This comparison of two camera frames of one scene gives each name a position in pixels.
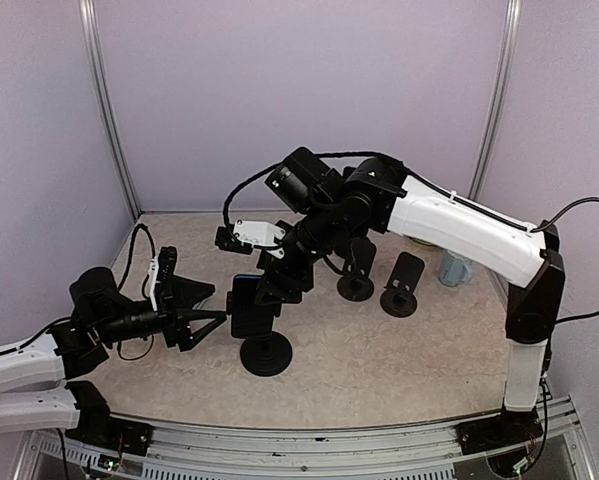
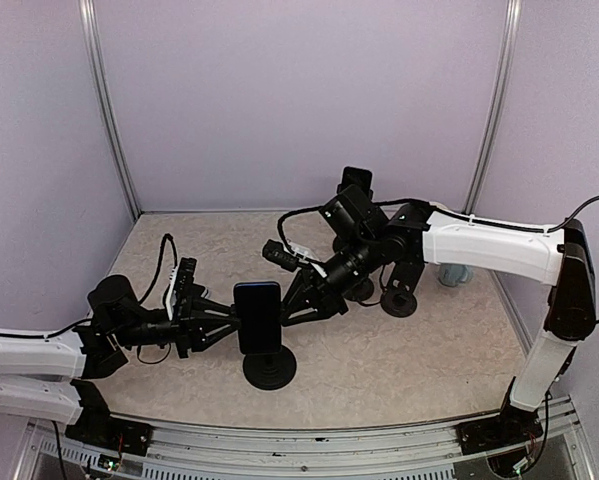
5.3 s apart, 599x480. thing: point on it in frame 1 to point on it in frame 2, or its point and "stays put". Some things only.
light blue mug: [454, 269] stays put
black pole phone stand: [264, 356] to [270, 371]
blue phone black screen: [249, 319] stays put
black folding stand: [399, 299] stays put
